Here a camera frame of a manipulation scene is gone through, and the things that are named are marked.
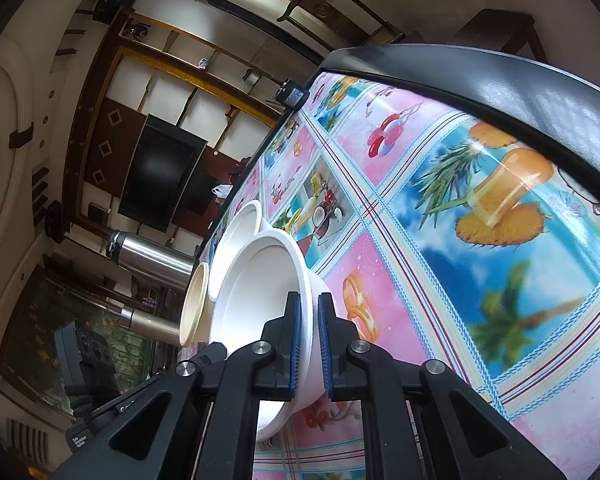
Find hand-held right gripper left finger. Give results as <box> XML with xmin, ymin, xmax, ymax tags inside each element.
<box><xmin>50</xmin><ymin>291</ymin><xmax>302</xmax><ymax>480</ymax></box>

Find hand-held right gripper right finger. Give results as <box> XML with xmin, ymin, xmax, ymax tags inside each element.
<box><xmin>318</xmin><ymin>291</ymin><xmax>570</xmax><ymax>480</ymax></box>

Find white plastic bowl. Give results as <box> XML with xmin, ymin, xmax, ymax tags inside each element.
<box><xmin>207</xmin><ymin>230</ymin><xmax>338</xmax><ymax>443</ymax></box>
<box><xmin>209</xmin><ymin>200</ymin><xmax>268</xmax><ymax>303</ymax></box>

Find beige ribbed plastic bowl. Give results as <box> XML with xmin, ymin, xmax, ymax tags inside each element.
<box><xmin>179</xmin><ymin>262</ymin><xmax>211</xmax><ymax>347</ymax></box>

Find large floral painting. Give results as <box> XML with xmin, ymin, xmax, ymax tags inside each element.
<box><xmin>0</xmin><ymin>265</ymin><xmax>181</xmax><ymax>406</ymax></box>

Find slim steel vacuum flask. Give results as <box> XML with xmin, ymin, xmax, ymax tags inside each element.
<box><xmin>111</xmin><ymin>302</ymin><xmax>183</xmax><ymax>346</ymax></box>

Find large steel thermos carafe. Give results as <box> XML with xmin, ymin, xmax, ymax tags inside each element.
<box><xmin>107</xmin><ymin>229</ymin><xmax>197</xmax><ymax>293</ymax></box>

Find black flat television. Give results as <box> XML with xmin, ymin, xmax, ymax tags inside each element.
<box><xmin>117</xmin><ymin>113</ymin><xmax>210</xmax><ymax>233</ymax></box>

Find dark red flowers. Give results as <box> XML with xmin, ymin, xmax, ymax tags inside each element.
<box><xmin>227</xmin><ymin>156</ymin><xmax>253</xmax><ymax>183</ymax></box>

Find small black device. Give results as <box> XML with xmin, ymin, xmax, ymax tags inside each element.
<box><xmin>276</xmin><ymin>78</ymin><xmax>308</xmax><ymax>109</ymax></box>

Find dark wooden chair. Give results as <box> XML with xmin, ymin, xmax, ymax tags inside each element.
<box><xmin>276</xmin><ymin>0</ymin><xmax>406</xmax><ymax>48</ymax></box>

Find dark wooden side table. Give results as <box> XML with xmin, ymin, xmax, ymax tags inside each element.
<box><xmin>447</xmin><ymin>8</ymin><xmax>548</xmax><ymax>63</ymax></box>

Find slatted wall vent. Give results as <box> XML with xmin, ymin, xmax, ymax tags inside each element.
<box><xmin>6</xmin><ymin>417</ymin><xmax>51</xmax><ymax>465</ymax></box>

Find wooden wall shelf unit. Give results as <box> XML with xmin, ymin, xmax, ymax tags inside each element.
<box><xmin>62</xmin><ymin>5</ymin><xmax>331</xmax><ymax>261</ymax></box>

